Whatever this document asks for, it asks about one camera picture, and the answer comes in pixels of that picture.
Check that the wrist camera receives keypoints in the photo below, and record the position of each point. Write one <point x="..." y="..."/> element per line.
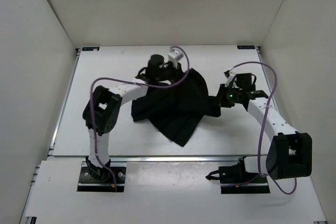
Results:
<point x="230" y="75"/>
<point x="174" y="56"/>

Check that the corner label sticker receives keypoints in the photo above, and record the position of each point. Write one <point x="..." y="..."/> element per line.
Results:
<point x="245" y="47"/>
<point x="90" y="49"/>

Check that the left corner label sticker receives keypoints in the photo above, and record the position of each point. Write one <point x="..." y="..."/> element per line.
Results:
<point x="90" y="49"/>

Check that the aluminium table rail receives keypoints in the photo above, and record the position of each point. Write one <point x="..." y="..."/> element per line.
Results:
<point x="175" y="159"/>

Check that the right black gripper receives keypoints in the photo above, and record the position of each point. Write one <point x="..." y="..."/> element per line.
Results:
<point x="221" y="93"/>

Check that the right corner label sticker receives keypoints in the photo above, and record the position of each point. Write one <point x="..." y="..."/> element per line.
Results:
<point x="245" y="47"/>

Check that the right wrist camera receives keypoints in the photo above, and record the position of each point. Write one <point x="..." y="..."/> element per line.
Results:
<point x="230" y="75"/>

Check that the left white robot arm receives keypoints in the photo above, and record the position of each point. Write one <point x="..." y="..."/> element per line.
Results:
<point x="102" y="110"/>

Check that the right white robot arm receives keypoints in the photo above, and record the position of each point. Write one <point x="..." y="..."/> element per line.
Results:
<point x="290" y="152"/>

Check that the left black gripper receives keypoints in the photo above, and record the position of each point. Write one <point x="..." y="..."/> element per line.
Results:
<point x="178" y="72"/>

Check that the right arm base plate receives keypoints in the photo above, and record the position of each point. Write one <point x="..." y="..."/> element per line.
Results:
<point x="234" y="179"/>

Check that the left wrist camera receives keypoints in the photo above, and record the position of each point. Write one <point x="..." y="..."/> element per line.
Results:
<point x="174" y="56"/>

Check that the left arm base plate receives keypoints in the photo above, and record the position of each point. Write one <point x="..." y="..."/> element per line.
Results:
<point x="89" y="183"/>

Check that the black pleated skirt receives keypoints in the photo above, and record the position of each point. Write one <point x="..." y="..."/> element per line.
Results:
<point x="176" y="112"/>

